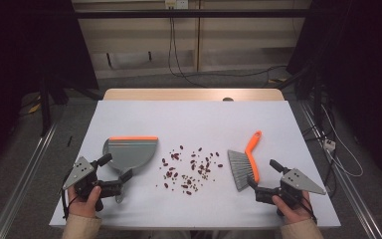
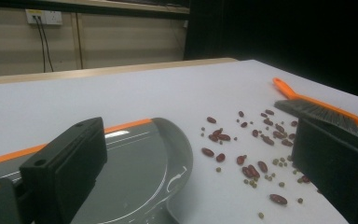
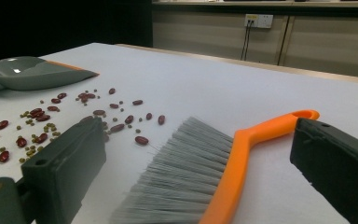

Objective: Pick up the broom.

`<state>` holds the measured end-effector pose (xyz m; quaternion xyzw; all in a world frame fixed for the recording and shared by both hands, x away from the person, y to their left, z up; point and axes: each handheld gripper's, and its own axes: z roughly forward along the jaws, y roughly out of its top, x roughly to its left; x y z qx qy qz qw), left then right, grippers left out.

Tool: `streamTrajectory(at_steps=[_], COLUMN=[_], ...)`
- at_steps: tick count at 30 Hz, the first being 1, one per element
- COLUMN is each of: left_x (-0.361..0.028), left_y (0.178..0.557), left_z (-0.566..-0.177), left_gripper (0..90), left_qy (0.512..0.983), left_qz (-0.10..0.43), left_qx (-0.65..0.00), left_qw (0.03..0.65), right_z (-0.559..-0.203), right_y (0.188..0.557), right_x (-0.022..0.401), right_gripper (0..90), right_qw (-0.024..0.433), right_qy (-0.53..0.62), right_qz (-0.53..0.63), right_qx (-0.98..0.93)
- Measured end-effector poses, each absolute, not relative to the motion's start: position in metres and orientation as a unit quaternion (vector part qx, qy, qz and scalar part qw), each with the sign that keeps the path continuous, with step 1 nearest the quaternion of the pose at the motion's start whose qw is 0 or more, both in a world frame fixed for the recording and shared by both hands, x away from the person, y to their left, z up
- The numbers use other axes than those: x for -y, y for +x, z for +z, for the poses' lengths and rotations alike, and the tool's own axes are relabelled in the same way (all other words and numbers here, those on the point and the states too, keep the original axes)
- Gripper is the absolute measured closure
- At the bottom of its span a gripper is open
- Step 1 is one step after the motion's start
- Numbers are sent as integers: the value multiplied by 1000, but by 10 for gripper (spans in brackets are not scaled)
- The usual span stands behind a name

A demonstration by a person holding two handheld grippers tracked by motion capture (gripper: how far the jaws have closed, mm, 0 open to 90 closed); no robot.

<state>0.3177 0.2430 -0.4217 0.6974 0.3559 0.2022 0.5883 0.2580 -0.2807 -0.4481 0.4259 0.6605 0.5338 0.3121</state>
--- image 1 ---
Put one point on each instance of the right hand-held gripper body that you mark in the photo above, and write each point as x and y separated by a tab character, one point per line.
295	181

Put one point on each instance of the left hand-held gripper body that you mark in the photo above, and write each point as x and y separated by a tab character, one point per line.
79	171

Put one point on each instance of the orange brush with grey bristles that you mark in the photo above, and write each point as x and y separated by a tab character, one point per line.
242	166

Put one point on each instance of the grey dustpan with orange lip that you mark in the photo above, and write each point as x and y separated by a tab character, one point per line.
129	154

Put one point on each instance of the red and green beans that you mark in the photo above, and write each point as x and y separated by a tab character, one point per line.
175	156

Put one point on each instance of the person's right hand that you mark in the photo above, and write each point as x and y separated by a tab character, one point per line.
290	212

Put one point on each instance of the person's left hand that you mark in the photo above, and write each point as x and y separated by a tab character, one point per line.
84	207

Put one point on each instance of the black metal stand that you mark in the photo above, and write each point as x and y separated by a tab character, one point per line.
45	106
316	96

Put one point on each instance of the grey round table cap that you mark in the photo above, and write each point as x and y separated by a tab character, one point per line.
228	99

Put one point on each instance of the wooden table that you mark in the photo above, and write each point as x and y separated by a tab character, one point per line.
165	94

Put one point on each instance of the black horizontal bar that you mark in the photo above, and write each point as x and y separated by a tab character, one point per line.
192	13

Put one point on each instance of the aluminium floor rail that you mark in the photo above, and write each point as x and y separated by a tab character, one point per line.
23	182
344	186

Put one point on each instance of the white wall socket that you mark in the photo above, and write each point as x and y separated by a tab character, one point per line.
176	4

